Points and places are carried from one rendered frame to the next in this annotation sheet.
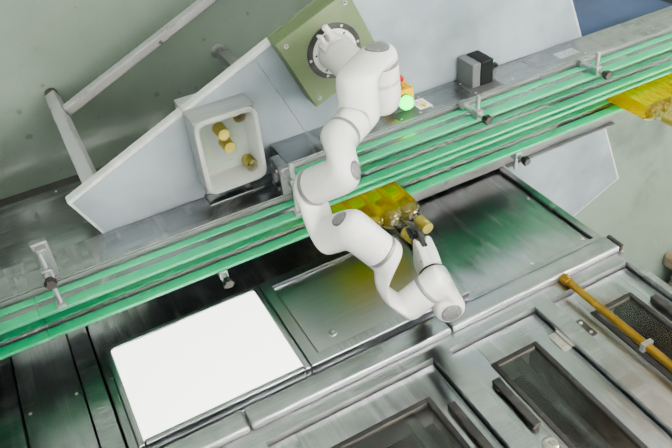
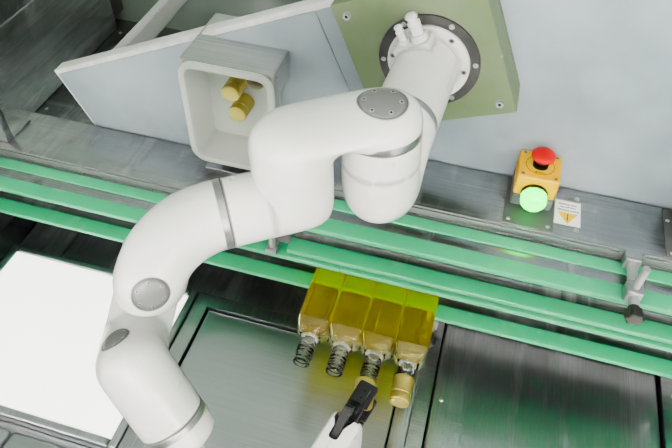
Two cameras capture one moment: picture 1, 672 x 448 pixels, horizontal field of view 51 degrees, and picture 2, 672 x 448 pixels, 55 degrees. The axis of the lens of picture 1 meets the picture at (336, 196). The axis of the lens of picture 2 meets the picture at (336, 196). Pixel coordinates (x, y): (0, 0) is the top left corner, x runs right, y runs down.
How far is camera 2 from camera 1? 116 cm
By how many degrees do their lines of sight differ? 31
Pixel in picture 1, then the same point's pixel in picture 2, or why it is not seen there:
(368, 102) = (278, 192)
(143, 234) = (114, 153)
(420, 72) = (604, 165)
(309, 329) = not seen: hidden behind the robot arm
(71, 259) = (35, 133)
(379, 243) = (144, 421)
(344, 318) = (219, 419)
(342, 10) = (462, 2)
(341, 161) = (125, 267)
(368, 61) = (325, 121)
